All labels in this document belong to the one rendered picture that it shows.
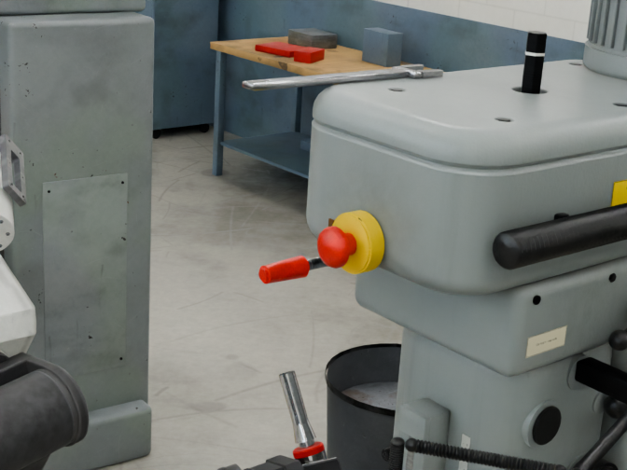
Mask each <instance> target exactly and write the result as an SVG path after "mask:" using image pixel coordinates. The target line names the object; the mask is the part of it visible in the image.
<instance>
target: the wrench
mask: <svg viewBox="0 0 627 470"><path fill-rule="evenodd" d="M442 76H443V70H440V69H428V70H424V66H423V65H422V64H408V65H400V66H393V67H392V68H391V69H382V70H368V71H358V72H348V73H337V74H325V75H314V76H292V77H281V78H270V79H259V80H247V81H243V88H245V89H248V90H252V91H256V90H276V89H286V88H297V87H308V86H318V85H328V84H339V83H349V82H359V81H370V80H381V79H391V78H402V77H410V78H414V79H415V78H431V77H442Z"/></svg>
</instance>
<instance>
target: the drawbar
mask: <svg viewBox="0 0 627 470"><path fill-rule="evenodd" d="M546 41H547V33H545V32H539V31H528V34H527V41H526V52H532V53H545V48H546ZM543 63H544V56H531V55H525V57H524V66H523V73H522V88H521V92H523V93H531V94H539V93H540V86H541V78H542V71H543Z"/></svg>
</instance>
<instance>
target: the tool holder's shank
mask: <svg viewBox="0 0 627 470"><path fill-rule="evenodd" d="M279 378H280V381H281V384H282V387H283V391H284V395H285V398H286V403H287V407H288V410H289V414H290V417H291V421H292V423H293V429H294V437H295V443H296V444H298V443H299V446H300V449H307V448H309V447H311V446H313V445H314V438H316V436H315V434H314V430H313V428H312V426H311V424H310V422H309V419H308V416H307V412H306V409H305V406H304V403H303V399H302V396H301V392H300V387H299V384H298V380H297V377H296V373H295V370H293V371H288V372H285V373H282V374H280V375H279Z"/></svg>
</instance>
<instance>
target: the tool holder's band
mask: <svg viewBox="0 0 627 470"><path fill-rule="evenodd" d="M324 449H325V447H324V443H322V442H314V445H313V446H311V447H309V448H307V449H300V447H297V448H295V449H294V450H293V456H294V458H296V459H298V458H304V457H308V456H312V455H315V454H317V453H319V452H321V451H323V450H324Z"/></svg>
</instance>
